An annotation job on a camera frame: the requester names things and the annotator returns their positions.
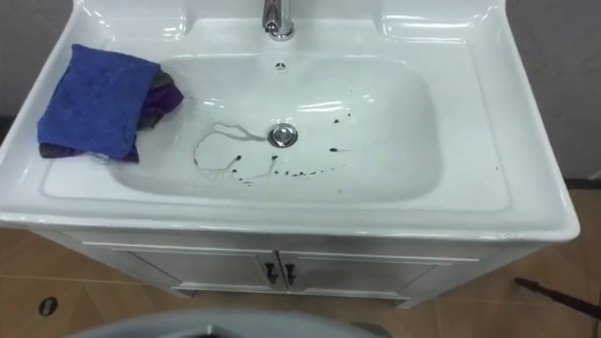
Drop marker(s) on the chrome sink drain plug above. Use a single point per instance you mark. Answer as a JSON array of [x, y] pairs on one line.
[[282, 135]]

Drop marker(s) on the white vanity cabinet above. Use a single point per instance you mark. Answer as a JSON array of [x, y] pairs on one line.
[[357, 274]]

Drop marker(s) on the chrome faucet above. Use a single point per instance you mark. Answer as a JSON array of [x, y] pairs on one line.
[[278, 19]]

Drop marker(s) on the purple grey cloth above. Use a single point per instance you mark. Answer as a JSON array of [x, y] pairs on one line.
[[159, 101]]

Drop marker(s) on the white ceramic sink basin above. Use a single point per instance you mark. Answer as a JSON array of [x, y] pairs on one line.
[[460, 155]]

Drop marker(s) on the robot body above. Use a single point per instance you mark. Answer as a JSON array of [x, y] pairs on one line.
[[225, 326]]

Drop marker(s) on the blue microfibre cloth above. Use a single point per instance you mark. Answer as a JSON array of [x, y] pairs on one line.
[[96, 101]]

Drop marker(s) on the dark stick on floor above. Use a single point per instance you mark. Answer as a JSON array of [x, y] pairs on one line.
[[559, 296]]

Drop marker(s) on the round floor drain cover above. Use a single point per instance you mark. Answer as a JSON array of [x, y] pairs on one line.
[[48, 306]]

